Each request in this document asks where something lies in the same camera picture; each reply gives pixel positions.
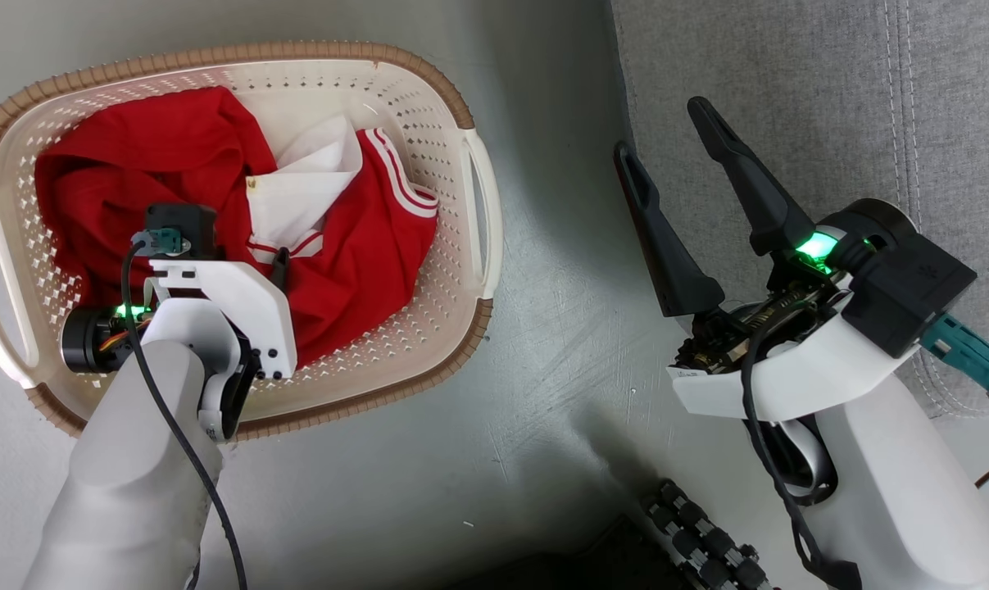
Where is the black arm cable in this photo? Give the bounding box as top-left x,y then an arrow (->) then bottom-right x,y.
121,242 -> 249,590
740,324 -> 864,590

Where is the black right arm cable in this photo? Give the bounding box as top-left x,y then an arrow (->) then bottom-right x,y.
740,324 -> 864,590

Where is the teal left camera connector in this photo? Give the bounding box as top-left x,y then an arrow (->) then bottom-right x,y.
131,229 -> 187,256

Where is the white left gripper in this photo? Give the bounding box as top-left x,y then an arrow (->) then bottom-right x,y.
60,248 -> 298,379

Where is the grey fabric sofa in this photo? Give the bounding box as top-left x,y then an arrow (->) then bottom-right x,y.
609,0 -> 989,419

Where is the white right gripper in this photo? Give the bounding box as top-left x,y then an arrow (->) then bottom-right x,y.
613,96 -> 921,423

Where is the teal right camera connector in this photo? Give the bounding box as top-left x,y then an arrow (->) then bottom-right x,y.
920,315 -> 989,411

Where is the red and white garment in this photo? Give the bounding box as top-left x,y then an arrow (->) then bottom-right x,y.
34,86 -> 440,371

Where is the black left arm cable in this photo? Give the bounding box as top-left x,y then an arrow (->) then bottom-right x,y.
121,242 -> 249,590

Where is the teal camera connector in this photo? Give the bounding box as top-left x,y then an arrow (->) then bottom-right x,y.
131,229 -> 187,256
920,315 -> 989,411

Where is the cream perforated plastic laundry basket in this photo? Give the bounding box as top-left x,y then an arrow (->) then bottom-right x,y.
0,41 -> 505,443

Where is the black ribbed base wheel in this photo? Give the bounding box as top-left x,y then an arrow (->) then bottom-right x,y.
642,479 -> 778,590

